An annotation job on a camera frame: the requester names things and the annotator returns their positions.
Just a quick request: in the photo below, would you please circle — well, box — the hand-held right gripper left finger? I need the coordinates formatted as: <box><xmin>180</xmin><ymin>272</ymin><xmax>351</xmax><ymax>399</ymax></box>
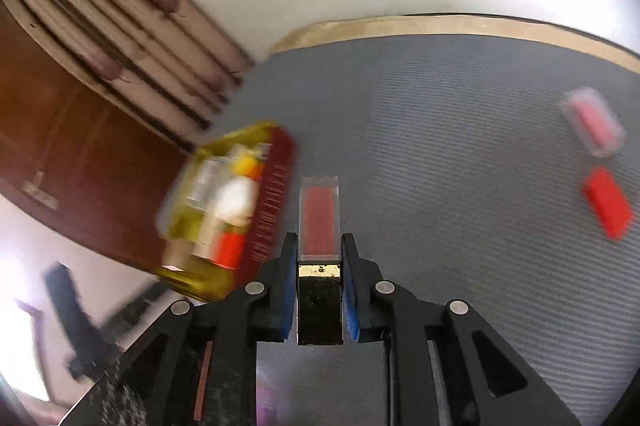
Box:
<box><xmin>59</xmin><ymin>232</ymin><xmax>299</xmax><ymax>426</ymax></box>

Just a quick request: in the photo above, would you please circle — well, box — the red lipstick clear gold case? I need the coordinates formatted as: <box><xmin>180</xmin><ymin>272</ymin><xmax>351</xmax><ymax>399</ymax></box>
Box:
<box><xmin>297</xmin><ymin>175</ymin><xmax>345</xmax><ymax>347</ymax></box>

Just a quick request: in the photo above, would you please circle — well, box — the red orange item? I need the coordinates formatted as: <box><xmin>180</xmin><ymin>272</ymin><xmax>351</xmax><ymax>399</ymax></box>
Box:
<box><xmin>211</xmin><ymin>230</ymin><xmax>247</xmax><ymax>270</ymax></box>

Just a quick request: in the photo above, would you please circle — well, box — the beige curtain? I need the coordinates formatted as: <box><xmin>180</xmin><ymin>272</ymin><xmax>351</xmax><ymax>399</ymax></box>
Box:
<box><xmin>9</xmin><ymin>0</ymin><xmax>257</xmax><ymax>134</ymax></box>

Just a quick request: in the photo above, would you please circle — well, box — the small clear box red insert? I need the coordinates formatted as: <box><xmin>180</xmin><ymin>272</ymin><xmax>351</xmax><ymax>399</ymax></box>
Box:
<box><xmin>559</xmin><ymin>87</ymin><xmax>627</xmax><ymax>158</ymax></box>

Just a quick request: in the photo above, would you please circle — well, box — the small red block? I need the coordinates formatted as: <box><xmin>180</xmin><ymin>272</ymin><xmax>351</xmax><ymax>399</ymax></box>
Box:
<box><xmin>581</xmin><ymin>165</ymin><xmax>635</xmax><ymax>240</ymax></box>

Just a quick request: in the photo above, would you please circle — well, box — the grey honeycomb mat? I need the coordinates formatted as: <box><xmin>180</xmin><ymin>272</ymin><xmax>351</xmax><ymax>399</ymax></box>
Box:
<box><xmin>239</xmin><ymin>33</ymin><xmax>640</xmax><ymax>426</ymax></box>

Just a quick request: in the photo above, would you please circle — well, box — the brown wooden door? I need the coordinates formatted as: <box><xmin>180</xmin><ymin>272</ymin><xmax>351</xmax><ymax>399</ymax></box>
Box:
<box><xmin>0</xmin><ymin>0</ymin><xmax>202</xmax><ymax>278</ymax></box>

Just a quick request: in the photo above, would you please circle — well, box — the round gold foil board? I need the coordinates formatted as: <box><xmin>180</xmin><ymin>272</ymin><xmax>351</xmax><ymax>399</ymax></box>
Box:
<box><xmin>269</xmin><ymin>13</ymin><xmax>640</xmax><ymax>75</ymax></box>

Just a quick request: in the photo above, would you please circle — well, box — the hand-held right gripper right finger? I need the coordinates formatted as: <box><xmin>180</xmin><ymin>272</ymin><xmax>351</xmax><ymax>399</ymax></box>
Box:
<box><xmin>341</xmin><ymin>232</ymin><xmax>582</xmax><ymax>426</ymax></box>

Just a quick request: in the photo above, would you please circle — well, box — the yellow orange item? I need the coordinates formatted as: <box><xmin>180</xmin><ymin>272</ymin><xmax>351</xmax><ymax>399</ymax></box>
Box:
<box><xmin>234</xmin><ymin>155</ymin><xmax>264</xmax><ymax>181</ymax></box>

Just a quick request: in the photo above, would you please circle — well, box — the red and gold box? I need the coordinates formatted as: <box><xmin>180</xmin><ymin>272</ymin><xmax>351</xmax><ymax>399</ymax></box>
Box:
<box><xmin>154</xmin><ymin>121</ymin><xmax>299</xmax><ymax>303</ymax></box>

